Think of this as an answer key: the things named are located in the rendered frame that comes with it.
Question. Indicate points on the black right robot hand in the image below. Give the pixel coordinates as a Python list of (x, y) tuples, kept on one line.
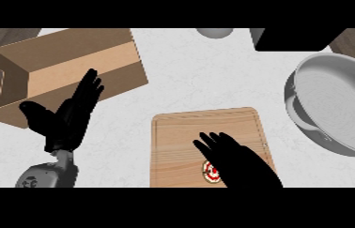
[(244, 163)]

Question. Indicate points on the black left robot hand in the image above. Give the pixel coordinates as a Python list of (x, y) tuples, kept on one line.
[(69, 119)]

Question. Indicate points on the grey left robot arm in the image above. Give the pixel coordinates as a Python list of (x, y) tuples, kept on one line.
[(47, 172)]

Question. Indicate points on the red and white cupcake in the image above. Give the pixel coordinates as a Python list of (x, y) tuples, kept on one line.
[(211, 170)]

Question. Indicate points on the wooden cutting board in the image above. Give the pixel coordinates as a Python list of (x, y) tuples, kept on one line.
[(185, 144)]

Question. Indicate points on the grey metal pot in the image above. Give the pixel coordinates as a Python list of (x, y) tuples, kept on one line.
[(322, 100)]

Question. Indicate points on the open wooden drawer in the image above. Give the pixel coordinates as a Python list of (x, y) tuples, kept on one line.
[(69, 69)]

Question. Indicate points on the black appliance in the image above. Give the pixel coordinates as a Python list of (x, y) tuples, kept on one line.
[(296, 39)]

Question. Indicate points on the grey round object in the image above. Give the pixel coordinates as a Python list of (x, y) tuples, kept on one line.
[(214, 32)]

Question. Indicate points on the brown wooden object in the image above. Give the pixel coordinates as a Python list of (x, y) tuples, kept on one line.
[(343, 44)]

